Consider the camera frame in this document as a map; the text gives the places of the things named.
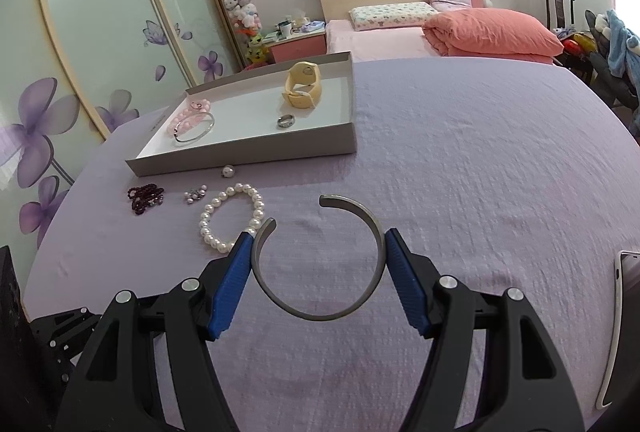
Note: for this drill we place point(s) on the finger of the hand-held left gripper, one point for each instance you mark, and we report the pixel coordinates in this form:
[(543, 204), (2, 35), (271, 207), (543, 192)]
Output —
[(65, 328)]

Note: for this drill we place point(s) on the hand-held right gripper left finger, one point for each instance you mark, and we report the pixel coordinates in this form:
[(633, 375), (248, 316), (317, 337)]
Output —
[(232, 287)]

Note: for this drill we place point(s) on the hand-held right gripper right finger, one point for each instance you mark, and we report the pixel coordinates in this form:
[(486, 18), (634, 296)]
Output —
[(407, 287)]

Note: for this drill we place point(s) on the grey cuff bangle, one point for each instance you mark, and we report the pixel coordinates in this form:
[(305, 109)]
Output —
[(367, 217)]

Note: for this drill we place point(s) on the grey cardboard tray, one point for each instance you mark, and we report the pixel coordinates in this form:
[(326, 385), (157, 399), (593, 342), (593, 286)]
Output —
[(250, 132)]

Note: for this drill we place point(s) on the silver bangle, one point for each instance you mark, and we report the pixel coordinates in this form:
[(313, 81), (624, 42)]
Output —
[(210, 124)]

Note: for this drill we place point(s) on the yellow watch band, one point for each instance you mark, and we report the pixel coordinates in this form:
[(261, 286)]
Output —
[(300, 99)]

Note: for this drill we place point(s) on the cluster of small silver beads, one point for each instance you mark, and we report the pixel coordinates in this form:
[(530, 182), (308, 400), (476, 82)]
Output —
[(195, 194)]

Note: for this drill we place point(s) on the loose pearl bead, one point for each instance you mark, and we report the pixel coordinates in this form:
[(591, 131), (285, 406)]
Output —
[(228, 171)]

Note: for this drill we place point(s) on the white smartphone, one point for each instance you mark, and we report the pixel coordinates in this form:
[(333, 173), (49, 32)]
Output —
[(620, 327)]

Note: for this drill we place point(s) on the yellow plush toy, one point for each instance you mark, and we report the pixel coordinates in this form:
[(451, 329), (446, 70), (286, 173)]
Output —
[(256, 49)]

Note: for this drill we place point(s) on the pink nightstand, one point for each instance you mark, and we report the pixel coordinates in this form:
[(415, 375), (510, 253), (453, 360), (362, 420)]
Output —
[(295, 49)]

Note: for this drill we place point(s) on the white mug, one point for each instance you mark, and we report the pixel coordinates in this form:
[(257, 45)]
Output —
[(285, 29)]

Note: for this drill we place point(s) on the orange quilt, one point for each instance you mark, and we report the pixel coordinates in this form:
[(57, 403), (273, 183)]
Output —
[(495, 32)]

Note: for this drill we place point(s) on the white floral pillow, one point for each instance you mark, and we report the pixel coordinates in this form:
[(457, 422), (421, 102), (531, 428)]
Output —
[(390, 16)]

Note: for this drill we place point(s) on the clear tube of plush toys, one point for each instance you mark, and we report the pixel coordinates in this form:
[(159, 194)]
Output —
[(240, 7)]

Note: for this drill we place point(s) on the flower print sliding wardrobe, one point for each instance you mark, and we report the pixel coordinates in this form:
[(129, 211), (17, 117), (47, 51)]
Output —
[(100, 37)]

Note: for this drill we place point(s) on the dark office chair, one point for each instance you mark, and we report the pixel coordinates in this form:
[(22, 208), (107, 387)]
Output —
[(607, 82)]

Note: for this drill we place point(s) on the colourful toys pile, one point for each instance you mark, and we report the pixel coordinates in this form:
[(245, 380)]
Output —
[(577, 43)]

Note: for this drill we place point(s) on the black wooden chair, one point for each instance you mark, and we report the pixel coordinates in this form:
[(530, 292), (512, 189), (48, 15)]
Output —
[(557, 7)]

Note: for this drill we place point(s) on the blue fleece garment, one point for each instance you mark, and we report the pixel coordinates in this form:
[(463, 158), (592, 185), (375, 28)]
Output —
[(622, 42)]

